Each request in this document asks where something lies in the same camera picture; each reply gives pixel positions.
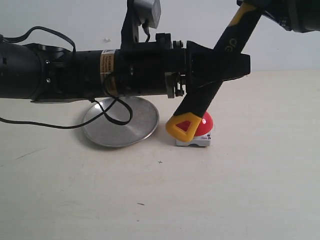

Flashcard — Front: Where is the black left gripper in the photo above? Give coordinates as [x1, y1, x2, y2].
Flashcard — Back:
[109, 33, 251, 98]

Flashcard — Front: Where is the yellow black claw hammer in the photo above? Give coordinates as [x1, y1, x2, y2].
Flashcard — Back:
[165, 0, 320, 142]

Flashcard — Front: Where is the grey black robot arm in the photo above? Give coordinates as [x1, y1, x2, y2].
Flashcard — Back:
[0, 33, 251, 103]

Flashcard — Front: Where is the red dome button grey base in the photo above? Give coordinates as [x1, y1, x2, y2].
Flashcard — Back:
[175, 111, 214, 148]

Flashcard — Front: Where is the round silver metal plate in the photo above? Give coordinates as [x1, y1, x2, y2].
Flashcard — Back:
[82, 96, 160, 148]

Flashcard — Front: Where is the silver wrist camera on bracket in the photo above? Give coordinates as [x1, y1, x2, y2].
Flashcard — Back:
[120, 0, 162, 49]

